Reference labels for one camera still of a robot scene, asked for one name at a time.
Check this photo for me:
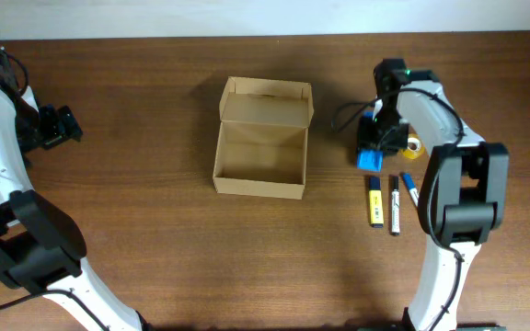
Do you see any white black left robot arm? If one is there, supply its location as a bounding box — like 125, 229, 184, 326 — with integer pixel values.
0, 48, 152, 330

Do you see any blue cap whiteboard marker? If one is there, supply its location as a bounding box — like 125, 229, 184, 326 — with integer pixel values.
401, 173, 419, 207

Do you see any yellow highlighter black cap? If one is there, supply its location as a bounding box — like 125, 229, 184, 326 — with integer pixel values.
368, 177, 384, 228

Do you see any brown cardboard box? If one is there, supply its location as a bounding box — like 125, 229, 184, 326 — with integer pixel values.
213, 76, 314, 200

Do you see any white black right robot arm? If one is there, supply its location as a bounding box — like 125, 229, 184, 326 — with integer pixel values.
356, 59, 510, 330

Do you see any black cap whiteboard marker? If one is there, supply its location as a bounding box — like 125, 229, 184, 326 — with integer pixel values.
390, 176, 400, 236

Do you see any yellow adhesive tape roll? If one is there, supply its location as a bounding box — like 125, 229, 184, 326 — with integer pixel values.
401, 133, 425, 160

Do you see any blue plastic tape dispenser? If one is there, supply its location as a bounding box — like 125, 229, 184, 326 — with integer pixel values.
356, 111, 383, 172

